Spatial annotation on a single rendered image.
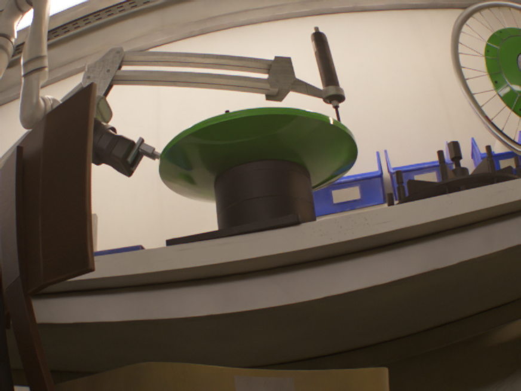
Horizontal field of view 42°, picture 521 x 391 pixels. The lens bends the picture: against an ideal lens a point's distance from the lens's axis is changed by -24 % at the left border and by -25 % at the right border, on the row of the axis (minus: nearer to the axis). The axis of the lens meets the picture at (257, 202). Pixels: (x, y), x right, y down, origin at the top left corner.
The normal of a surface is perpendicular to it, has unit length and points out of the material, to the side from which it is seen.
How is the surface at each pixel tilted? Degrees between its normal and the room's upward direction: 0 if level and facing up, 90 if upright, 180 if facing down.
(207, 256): 90
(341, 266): 90
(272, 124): 155
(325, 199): 100
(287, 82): 90
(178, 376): 90
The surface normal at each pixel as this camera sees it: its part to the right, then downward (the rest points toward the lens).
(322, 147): 0.37, 0.74
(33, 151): -0.70, -0.22
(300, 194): 0.66, -0.36
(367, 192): -0.19, -0.21
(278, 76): 0.17, -0.40
